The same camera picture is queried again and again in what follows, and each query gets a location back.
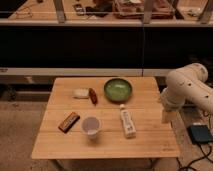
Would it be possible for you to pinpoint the white squeeze bottle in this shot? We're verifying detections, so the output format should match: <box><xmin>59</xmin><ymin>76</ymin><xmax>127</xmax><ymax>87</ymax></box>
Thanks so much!
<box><xmin>120</xmin><ymin>104</ymin><xmax>136</xmax><ymax>138</ymax></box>

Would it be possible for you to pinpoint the green ceramic bowl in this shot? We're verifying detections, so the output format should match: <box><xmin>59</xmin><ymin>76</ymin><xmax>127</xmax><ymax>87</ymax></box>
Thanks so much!
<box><xmin>104</xmin><ymin>78</ymin><xmax>132</xmax><ymax>102</ymax></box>

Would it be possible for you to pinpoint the black phone on shelf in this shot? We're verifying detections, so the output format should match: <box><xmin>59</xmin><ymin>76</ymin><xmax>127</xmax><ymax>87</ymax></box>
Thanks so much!
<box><xmin>73</xmin><ymin>3</ymin><xmax>85</xmax><ymax>16</ymax></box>

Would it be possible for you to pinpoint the black floor cable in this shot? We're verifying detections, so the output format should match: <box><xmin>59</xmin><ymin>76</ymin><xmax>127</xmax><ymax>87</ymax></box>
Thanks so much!
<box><xmin>175</xmin><ymin>113</ymin><xmax>213</xmax><ymax>171</ymax></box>

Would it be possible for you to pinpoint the wooden table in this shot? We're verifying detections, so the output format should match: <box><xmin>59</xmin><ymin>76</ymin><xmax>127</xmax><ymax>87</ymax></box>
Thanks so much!
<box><xmin>31</xmin><ymin>76</ymin><xmax>181</xmax><ymax>171</ymax></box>

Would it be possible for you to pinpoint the wooden shelf workbench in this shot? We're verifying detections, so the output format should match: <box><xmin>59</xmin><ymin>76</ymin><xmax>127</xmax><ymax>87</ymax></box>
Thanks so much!
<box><xmin>0</xmin><ymin>0</ymin><xmax>213</xmax><ymax>27</ymax></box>

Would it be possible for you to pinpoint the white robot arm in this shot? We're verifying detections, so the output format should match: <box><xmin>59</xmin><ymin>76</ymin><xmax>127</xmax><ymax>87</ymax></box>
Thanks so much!
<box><xmin>160</xmin><ymin>63</ymin><xmax>213</xmax><ymax>123</ymax></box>

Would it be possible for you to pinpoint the white wrapped soap block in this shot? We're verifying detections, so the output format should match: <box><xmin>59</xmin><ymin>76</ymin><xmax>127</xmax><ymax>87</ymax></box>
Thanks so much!
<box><xmin>73</xmin><ymin>88</ymin><xmax>89</xmax><ymax>99</ymax></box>

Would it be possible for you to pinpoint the brown chocolate bar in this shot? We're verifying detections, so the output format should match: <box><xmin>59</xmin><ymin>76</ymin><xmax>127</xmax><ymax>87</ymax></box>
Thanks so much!
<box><xmin>58</xmin><ymin>112</ymin><xmax>80</xmax><ymax>133</ymax></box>

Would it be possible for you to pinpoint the red tray on shelf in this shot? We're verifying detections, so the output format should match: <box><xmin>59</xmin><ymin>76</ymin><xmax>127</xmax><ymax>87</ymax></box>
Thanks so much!
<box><xmin>114</xmin><ymin>0</ymin><xmax>175</xmax><ymax>19</ymax></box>

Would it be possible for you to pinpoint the red-brown sausage snack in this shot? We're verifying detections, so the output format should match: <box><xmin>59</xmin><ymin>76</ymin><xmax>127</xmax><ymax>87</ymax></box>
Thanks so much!
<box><xmin>89</xmin><ymin>88</ymin><xmax>98</xmax><ymax>105</ymax></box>

